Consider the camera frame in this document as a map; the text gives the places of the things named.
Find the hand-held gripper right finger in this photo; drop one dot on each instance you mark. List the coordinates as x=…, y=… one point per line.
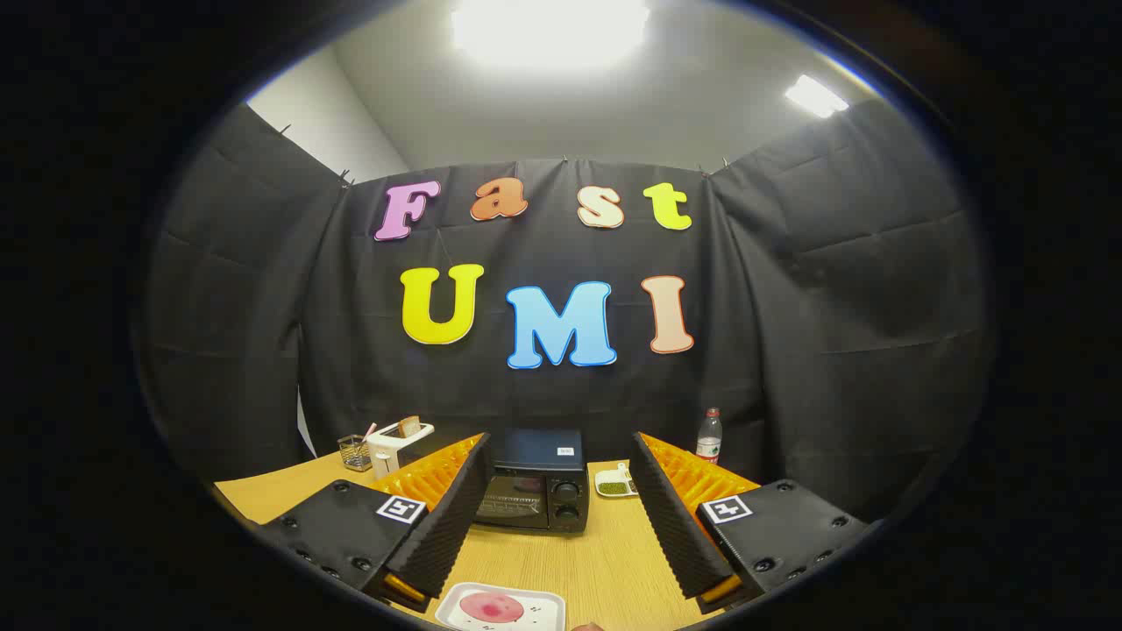
x=671, y=517

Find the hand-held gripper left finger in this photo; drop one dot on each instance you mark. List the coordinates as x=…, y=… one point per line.
x=451, y=517

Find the toaster oven glass door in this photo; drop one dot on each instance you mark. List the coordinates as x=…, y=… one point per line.
x=513, y=504

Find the pink ham slice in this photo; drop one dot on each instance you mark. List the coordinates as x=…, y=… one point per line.
x=491, y=606

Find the black toaster oven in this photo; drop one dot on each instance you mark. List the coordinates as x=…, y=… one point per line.
x=536, y=451

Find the white square plate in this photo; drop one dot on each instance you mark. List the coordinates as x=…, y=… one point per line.
x=539, y=606

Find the white pop-up toaster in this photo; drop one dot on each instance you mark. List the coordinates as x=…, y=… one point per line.
x=390, y=449

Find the white divided dish of beans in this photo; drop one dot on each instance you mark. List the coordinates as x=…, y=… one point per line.
x=614, y=484

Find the clear water bottle red label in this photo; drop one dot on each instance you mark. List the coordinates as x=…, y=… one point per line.
x=708, y=443

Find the bread slice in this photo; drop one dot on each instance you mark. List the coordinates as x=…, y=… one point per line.
x=409, y=427

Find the small ceiling light panel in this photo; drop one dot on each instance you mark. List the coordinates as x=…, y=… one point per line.
x=815, y=96

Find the large ceiling light panel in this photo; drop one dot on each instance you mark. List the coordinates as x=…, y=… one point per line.
x=550, y=31

